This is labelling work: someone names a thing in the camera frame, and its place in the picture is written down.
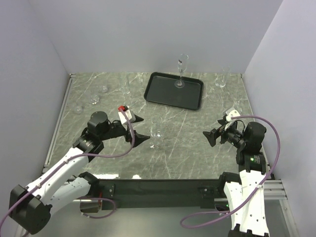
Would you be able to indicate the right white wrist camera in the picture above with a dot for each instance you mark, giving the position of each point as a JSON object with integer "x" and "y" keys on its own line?
{"x": 229, "y": 117}

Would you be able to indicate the clear flute glass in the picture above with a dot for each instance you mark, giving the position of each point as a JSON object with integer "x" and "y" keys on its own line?
{"x": 222, "y": 76}
{"x": 124, "y": 82}

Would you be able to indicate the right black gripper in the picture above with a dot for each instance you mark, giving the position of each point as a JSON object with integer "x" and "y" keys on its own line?
{"x": 212, "y": 136}

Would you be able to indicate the champagne flute with dark mark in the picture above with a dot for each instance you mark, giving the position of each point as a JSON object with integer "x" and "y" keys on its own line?
{"x": 182, "y": 66}

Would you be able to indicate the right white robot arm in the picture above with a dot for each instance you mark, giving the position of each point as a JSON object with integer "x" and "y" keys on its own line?
{"x": 245, "y": 190}

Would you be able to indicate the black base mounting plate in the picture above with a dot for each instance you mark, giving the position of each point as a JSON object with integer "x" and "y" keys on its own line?
{"x": 141, "y": 193}

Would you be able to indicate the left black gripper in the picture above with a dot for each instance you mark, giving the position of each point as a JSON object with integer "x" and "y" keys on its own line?
{"x": 139, "y": 138}

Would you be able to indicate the clear wine glass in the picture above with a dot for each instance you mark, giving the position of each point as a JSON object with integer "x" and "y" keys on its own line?
{"x": 156, "y": 131}

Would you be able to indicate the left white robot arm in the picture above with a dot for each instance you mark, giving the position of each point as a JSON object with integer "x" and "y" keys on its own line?
{"x": 33, "y": 205}

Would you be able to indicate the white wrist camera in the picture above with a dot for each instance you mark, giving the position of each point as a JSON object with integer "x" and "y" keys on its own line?
{"x": 125, "y": 115}
{"x": 229, "y": 117}

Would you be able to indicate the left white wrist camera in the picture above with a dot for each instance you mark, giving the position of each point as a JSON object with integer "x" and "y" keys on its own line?
{"x": 125, "y": 115}

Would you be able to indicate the black rectangular tray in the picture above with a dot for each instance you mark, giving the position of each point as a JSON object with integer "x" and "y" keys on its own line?
{"x": 161, "y": 89}

